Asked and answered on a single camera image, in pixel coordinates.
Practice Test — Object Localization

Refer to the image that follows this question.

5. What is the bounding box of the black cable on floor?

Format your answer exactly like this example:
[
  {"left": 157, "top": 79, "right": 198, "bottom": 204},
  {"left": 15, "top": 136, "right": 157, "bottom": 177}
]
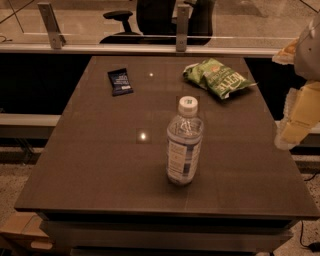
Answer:
[{"left": 298, "top": 171, "right": 320, "bottom": 253}]

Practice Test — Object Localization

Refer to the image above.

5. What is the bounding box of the clear plastic water bottle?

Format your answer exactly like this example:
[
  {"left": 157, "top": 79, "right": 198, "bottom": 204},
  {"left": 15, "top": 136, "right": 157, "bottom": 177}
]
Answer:
[{"left": 166, "top": 96, "right": 204, "bottom": 185}]

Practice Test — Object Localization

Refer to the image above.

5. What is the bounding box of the green kettle chips bag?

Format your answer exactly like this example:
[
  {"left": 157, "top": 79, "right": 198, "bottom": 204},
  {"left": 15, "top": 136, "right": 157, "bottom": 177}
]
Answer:
[{"left": 183, "top": 58, "right": 255, "bottom": 100}]

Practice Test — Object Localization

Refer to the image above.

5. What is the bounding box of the cardboard box under table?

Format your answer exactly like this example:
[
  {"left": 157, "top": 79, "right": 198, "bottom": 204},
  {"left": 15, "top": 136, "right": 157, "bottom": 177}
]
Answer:
[{"left": 0, "top": 212, "right": 54, "bottom": 252}]

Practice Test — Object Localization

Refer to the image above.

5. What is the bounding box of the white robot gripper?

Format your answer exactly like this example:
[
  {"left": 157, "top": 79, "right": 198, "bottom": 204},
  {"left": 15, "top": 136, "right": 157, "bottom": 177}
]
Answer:
[{"left": 272, "top": 13, "right": 320, "bottom": 150}]

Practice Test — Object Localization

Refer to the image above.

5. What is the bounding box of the blue rxbar wrapper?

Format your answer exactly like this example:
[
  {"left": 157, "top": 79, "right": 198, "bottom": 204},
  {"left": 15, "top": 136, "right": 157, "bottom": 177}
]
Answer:
[{"left": 108, "top": 68, "right": 133, "bottom": 96}]

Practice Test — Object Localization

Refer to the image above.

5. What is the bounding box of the left metal glass bracket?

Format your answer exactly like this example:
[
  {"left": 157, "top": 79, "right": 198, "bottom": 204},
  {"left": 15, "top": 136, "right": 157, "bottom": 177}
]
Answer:
[{"left": 38, "top": 2, "right": 66, "bottom": 49}]

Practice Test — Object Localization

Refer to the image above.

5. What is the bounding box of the metal glass bracket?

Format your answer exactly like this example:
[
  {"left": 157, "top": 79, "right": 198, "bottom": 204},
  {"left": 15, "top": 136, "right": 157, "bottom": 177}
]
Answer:
[
  {"left": 176, "top": 4, "right": 189, "bottom": 52},
  {"left": 38, "top": 2, "right": 66, "bottom": 49}
]

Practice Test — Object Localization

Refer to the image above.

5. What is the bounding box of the middle metal glass bracket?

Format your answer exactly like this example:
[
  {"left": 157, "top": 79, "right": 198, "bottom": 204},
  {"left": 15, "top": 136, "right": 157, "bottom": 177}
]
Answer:
[{"left": 176, "top": 4, "right": 189, "bottom": 52}]

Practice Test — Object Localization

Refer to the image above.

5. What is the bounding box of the black office chair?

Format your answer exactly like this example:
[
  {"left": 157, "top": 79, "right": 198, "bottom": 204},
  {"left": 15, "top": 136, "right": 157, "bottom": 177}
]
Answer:
[{"left": 100, "top": 0, "right": 216, "bottom": 45}]

